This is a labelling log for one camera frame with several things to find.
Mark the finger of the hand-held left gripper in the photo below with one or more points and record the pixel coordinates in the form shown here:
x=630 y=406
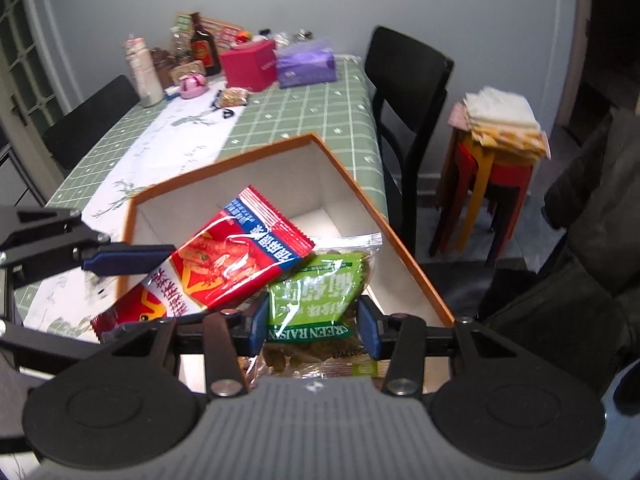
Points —
x=130 y=259
x=35 y=345

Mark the white deer print table runner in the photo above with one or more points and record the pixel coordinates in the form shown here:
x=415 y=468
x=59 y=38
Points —
x=165 y=140

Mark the red yellow stacked stools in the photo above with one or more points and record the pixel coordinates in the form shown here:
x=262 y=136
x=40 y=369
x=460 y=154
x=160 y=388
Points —
x=490 y=185

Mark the light green raisin packet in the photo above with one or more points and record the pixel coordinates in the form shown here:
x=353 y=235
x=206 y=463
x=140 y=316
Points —
x=315 y=290

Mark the white drawer cabinet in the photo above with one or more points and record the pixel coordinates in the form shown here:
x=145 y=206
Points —
x=17 y=180

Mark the dotted pattern board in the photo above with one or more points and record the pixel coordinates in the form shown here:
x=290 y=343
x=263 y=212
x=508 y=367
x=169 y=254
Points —
x=227 y=30

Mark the pink round container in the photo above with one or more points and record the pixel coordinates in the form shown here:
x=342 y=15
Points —
x=192 y=87

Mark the white water bottle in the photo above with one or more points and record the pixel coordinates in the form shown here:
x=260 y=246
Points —
x=145 y=75

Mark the clear bag of nuts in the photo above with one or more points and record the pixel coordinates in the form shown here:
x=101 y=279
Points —
x=234 y=97

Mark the orange cardboard box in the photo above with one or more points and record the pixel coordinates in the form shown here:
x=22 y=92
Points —
x=310 y=180

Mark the pink square box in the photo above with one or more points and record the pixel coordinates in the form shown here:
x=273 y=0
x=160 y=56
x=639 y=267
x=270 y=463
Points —
x=247 y=67

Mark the clear bottle green label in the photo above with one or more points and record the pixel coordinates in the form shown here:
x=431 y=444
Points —
x=180 y=45

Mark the black chair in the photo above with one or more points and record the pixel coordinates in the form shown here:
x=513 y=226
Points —
x=410 y=90
x=85 y=125

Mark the brown glass bottle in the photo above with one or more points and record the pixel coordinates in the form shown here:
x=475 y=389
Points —
x=205 y=47

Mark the purple tissue pack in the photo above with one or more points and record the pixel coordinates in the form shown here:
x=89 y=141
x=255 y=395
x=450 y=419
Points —
x=305 y=65

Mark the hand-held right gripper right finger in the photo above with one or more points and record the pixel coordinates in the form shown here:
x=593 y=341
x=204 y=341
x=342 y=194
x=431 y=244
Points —
x=369 y=330

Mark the stack of folded cloths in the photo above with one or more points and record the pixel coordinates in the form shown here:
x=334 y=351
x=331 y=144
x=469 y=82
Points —
x=500 y=120

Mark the dark jacket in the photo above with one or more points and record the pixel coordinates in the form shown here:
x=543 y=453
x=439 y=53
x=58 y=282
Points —
x=575 y=260

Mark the red snack packet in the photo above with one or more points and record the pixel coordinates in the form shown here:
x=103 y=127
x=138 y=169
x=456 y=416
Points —
x=220 y=265

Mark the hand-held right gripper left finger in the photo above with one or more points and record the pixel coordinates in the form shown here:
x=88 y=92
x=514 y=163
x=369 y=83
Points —
x=259 y=325

